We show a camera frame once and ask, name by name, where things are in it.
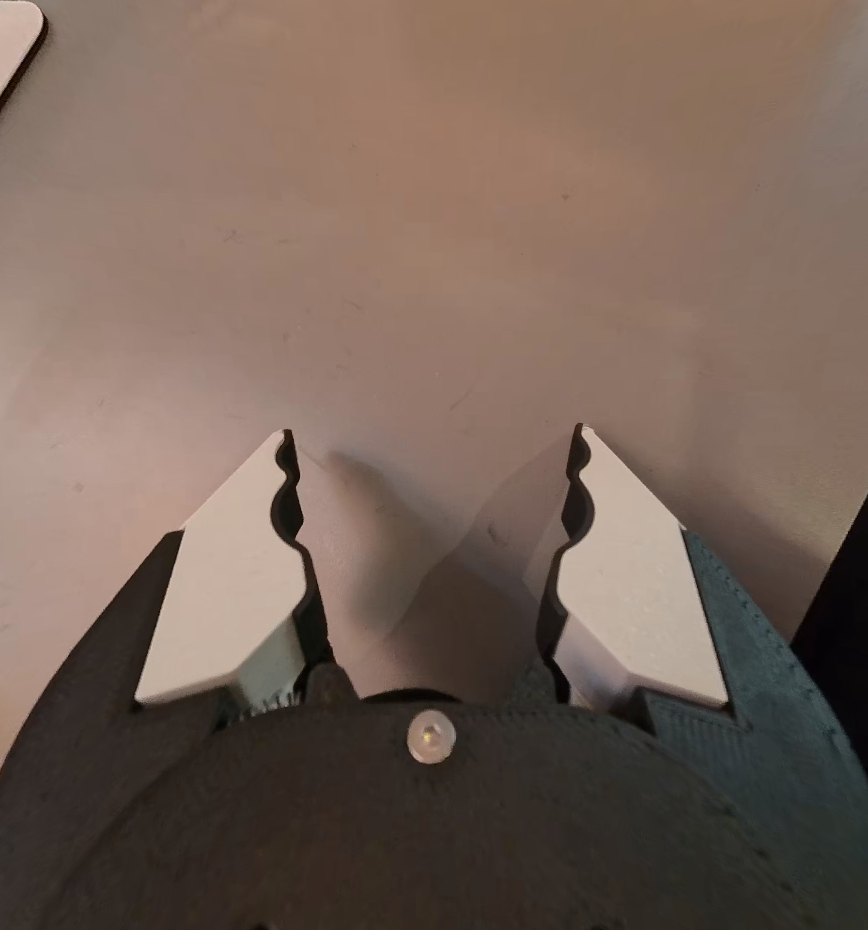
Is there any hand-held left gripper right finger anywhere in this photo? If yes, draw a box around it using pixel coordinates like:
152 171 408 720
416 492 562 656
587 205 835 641
536 421 731 713

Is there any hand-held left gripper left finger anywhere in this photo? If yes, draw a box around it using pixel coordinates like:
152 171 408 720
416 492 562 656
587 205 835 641
135 429 335 709

